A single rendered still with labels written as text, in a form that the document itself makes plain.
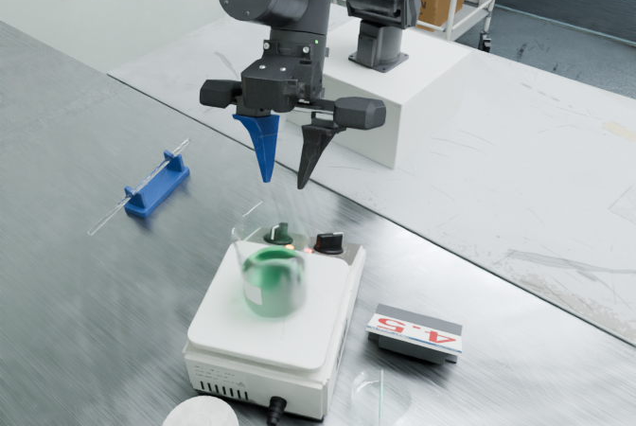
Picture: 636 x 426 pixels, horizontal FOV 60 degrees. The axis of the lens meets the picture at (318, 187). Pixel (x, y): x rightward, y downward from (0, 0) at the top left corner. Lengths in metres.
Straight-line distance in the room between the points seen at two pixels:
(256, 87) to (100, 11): 1.54
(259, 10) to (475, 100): 0.54
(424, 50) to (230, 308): 0.50
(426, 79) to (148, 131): 0.42
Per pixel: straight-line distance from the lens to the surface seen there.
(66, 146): 0.89
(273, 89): 0.49
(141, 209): 0.72
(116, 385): 0.59
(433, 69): 0.80
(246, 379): 0.50
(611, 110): 1.00
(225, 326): 0.49
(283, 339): 0.48
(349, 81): 0.75
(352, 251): 0.60
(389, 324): 0.57
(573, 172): 0.84
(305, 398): 0.50
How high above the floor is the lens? 1.39
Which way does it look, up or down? 42 degrees down
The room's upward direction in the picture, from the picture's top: straight up
